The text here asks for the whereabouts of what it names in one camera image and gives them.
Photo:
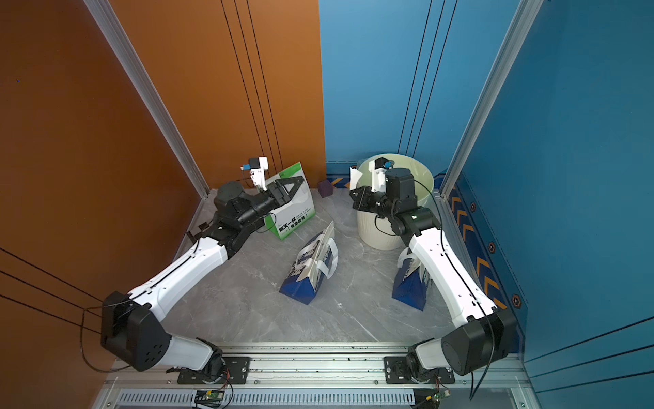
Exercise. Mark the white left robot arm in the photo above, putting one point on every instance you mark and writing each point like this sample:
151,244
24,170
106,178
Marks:
132,323

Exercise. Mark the brown checkered chessboard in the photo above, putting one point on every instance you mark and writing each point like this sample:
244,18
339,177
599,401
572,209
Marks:
201,231

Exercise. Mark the green circuit board right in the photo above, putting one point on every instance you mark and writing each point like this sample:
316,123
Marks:
425,399

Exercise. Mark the green white paper bag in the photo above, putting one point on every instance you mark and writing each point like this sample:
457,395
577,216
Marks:
285,220

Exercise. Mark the blue white bag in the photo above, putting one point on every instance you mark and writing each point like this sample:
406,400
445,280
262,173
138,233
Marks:
316,261
411,283

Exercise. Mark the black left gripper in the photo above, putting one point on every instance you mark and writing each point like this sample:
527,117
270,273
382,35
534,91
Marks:
275,194

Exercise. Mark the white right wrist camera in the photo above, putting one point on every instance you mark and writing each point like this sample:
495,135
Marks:
378,168

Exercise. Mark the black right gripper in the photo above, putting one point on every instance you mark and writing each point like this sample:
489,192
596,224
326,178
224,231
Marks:
362,204

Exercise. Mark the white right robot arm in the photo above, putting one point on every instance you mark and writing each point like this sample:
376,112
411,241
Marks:
483,333

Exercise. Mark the pale green trash bin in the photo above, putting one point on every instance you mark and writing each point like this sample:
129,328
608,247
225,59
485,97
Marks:
408,187

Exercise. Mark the green circuit board left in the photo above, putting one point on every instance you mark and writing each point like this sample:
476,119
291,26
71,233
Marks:
209,398

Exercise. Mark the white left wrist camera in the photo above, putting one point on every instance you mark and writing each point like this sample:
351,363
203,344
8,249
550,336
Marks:
257,168

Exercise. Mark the purple cube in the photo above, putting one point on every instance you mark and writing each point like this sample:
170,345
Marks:
325,188

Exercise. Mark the torn white receipt piece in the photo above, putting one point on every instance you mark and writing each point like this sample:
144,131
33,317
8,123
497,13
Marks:
355,177

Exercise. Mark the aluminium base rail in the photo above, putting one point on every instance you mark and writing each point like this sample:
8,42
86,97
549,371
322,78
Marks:
321,375

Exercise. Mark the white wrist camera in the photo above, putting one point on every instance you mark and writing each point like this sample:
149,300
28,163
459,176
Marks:
257,168
378,168

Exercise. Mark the green circuit board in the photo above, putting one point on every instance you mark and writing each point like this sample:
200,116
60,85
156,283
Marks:
209,398
425,399

